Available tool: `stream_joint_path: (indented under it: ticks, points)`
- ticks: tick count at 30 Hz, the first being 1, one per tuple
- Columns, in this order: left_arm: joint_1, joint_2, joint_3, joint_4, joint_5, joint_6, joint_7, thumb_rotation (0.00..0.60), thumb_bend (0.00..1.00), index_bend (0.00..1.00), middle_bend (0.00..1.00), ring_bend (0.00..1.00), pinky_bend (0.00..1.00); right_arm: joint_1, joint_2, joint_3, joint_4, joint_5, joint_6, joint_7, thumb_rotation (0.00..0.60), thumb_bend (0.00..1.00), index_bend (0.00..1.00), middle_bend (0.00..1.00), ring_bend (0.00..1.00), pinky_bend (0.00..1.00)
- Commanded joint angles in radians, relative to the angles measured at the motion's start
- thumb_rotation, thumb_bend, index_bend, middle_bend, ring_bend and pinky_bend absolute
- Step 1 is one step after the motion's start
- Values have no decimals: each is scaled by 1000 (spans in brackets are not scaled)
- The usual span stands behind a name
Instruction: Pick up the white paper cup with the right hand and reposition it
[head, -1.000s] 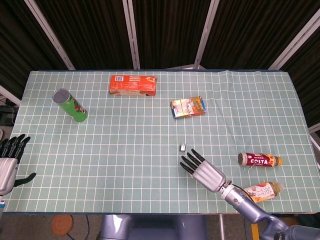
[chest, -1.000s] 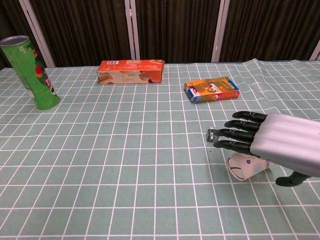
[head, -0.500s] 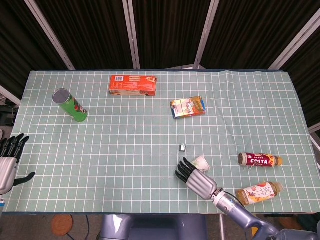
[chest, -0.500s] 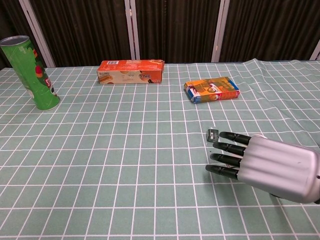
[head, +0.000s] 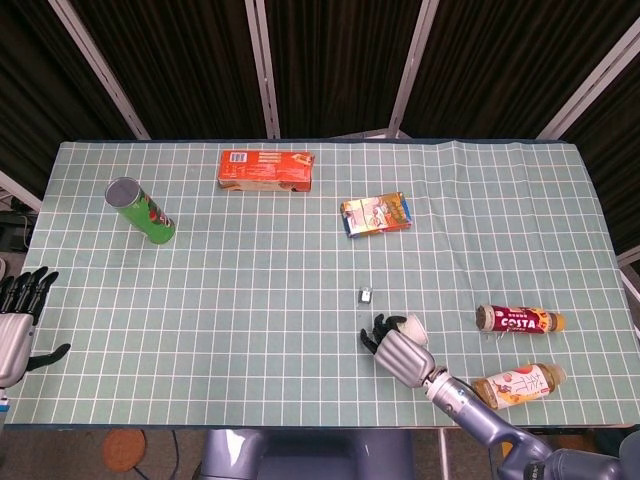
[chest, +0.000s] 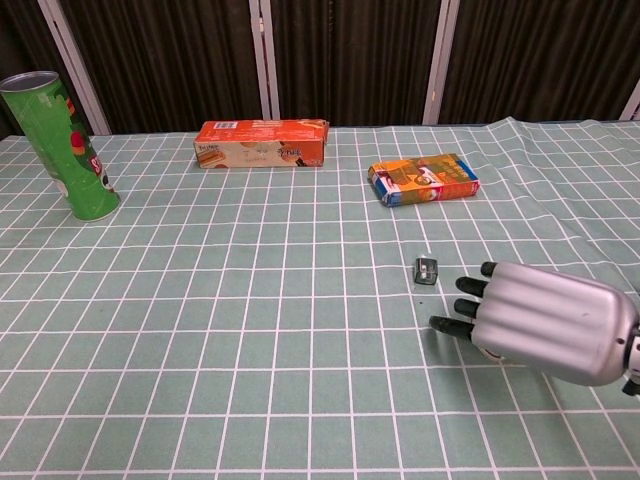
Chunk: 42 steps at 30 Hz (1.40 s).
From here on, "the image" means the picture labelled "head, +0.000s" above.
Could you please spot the colourful flat snack box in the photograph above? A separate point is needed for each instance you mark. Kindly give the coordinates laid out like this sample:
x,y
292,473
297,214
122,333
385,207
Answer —
x,y
375,215

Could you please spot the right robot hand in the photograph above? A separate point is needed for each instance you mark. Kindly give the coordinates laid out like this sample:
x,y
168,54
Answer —
x,y
400,360

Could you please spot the red Costa coffee bottle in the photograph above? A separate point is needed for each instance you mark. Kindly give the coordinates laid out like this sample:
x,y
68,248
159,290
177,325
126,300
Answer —
x,y
520,322

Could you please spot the small grey clip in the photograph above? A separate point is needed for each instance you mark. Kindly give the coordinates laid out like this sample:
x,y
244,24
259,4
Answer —
x,y
365,295

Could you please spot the long orange cardboard box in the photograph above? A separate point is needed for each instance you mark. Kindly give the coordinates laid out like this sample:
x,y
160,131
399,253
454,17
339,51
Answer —
x,y
265,170

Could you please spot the black equipment box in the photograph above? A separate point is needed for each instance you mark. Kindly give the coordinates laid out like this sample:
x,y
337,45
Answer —
x,y
12,230

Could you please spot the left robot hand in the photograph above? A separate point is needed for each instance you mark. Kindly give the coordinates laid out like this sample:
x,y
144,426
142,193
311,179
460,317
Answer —
x,y
15,345

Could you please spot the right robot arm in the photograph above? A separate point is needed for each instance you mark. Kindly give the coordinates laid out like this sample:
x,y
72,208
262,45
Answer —
x,y
465,405

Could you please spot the green checked tablecloth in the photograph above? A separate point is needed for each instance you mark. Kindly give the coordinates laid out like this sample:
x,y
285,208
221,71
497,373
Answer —
x,y
250,300

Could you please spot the black pleated screen panel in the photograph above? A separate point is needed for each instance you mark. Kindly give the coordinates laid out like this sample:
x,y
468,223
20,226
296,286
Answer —
x,y
185,65
500,60
40,100
340,65
620,150

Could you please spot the grey screen frame post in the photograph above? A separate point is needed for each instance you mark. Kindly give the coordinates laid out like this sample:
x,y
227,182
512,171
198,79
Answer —
x,y
411,75
20,192
595,85
265,75
631,280
104,75

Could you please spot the orange tea drink bottle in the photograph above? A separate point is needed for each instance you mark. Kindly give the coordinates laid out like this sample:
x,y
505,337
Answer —
x,y
520,385

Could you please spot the green chips can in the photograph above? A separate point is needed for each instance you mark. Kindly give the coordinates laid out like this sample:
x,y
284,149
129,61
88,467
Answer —
x,y
150,220

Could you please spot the blue-grey robot torso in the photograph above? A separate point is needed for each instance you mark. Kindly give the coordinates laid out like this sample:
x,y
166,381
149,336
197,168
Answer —
x,y
300,455

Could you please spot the white paper cup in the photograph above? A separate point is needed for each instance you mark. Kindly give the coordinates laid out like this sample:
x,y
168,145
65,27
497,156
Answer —
x,y
415,330

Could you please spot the round brown floor pad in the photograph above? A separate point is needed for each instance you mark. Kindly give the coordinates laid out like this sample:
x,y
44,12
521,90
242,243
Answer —
x,y
125,450

